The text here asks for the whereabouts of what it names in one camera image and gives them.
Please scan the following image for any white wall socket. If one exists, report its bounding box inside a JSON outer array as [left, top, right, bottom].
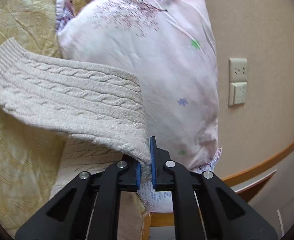
[[229, 58, 248, 83]]

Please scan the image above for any beige cable-knit sweater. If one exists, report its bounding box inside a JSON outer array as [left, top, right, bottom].
[[0, 38, 151, 195]]

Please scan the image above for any yellow patterned bed cover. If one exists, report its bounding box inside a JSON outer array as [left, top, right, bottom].
[[0, 0, 151, 240]]

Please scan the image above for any wooden headboard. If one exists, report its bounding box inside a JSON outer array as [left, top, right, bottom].
[[150, 142, 294, 227]]

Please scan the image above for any lavender floral pillow underneath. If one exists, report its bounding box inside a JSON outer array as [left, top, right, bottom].
[[138, 147, 222, 213]]

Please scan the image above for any white wall switch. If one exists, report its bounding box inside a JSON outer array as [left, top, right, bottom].
[[229, 82, 247, 106]]

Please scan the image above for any pink floral pillow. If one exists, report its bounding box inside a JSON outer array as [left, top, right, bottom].
[[56, 0, 222, 172]]

